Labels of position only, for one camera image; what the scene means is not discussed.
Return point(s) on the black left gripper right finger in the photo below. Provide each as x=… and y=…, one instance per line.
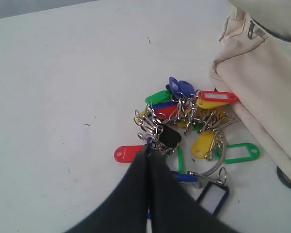
x=172, y=209

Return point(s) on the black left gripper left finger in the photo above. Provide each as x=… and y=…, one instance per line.
x=125, y=210

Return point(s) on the colourful key tag bunch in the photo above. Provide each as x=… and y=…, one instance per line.
x=182, y=106

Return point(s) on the beige fabric duffel bag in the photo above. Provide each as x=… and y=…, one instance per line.
x=255, y=65

